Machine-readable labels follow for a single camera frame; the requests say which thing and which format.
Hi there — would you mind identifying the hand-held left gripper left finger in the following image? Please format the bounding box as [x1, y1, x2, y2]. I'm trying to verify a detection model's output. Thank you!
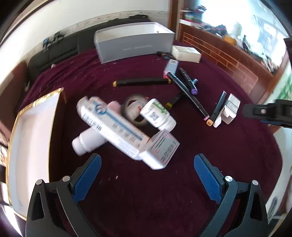
[26, 153, 102, 237]

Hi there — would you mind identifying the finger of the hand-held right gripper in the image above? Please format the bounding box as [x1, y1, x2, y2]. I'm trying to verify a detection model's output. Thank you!
[242, 100, 292, 127]

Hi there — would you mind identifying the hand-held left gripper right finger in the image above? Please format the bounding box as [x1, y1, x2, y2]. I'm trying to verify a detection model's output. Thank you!
[193, 153, 269, 237]

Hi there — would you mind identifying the small white carton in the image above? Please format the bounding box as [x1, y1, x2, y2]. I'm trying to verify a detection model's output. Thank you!
[213, 93, 241, 128]

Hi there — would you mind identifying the long white blue-striped box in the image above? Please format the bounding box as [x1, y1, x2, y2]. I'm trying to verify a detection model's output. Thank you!
[76, 96, 151, 161]

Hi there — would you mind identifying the white medicine box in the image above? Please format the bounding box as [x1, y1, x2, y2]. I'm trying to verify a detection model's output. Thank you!
[138, 129, 180, 170]

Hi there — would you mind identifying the white gold-trimmed box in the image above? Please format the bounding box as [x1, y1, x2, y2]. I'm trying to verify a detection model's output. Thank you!
[5, 87, 65, 221]

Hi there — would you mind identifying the clear tape roll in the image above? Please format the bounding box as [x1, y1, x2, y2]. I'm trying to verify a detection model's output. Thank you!
[121, 94, 150, 126]

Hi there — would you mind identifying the slim silver carton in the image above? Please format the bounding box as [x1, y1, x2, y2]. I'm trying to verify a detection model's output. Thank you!
[163, 60, 179, 79]

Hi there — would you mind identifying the large white plastic bottle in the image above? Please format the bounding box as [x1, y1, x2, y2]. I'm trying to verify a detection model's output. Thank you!
[71, 126, 109, 156]

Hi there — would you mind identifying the black marker with orange end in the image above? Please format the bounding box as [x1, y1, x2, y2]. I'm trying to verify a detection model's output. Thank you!
[206, 91, 227, 127]

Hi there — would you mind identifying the brown wooden cabinet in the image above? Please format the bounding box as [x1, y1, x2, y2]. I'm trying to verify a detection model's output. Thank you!
[169, 0, 292, 105]

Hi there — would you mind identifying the maroon velvet cloth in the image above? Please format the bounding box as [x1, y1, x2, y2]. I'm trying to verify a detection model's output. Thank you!
[17, 40, 284, 237]

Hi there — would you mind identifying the black marker with pink tip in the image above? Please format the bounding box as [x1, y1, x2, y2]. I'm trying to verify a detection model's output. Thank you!
[167, 71, 210, 120]

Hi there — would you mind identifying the black marker with purple cap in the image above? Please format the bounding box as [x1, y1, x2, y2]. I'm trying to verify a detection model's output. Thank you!
[178, 67, 199, 95]

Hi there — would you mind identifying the black marker with olive end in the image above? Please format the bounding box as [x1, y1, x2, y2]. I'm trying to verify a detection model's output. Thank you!
[165, 92, 183, 109]

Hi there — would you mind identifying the white green-label pill bottle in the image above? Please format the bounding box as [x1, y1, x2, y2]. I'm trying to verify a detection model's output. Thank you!
[140, 98, 177, 132]

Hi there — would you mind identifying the small white cardboard box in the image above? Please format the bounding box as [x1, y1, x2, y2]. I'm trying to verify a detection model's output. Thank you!
[172, 45, 202, 63]

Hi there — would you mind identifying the black marker with yellow end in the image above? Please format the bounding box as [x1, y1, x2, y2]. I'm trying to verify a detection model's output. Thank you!
[113, 78, 172, 87]

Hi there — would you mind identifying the brown wooden furniture panel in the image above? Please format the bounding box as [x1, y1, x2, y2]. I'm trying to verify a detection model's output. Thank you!
[0, 61, 31, 107]

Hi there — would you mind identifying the black sofa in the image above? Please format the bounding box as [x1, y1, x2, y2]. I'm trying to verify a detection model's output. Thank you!
[27, 14, 152, 85]

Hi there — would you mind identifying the grey storage box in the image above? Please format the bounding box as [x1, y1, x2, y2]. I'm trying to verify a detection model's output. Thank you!
[94, 22, 176, 64]

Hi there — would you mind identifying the dark tangled bundle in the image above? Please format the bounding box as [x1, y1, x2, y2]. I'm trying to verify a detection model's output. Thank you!
[42, 32, 66, 50]

